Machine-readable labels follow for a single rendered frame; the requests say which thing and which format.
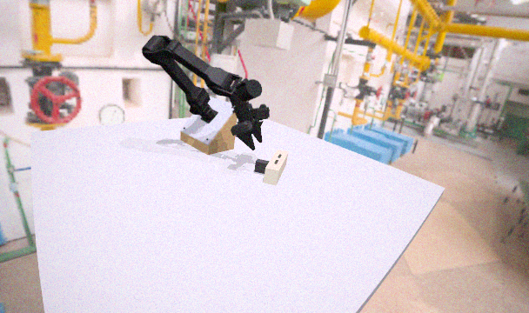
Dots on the grey two-prong plug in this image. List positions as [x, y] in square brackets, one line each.
[260, 166]

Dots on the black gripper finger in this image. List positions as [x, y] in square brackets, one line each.
[247, 139]
[257, 131]

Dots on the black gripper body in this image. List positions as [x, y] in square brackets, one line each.
[243, 123]

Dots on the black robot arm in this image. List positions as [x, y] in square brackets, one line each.
[162, 51]

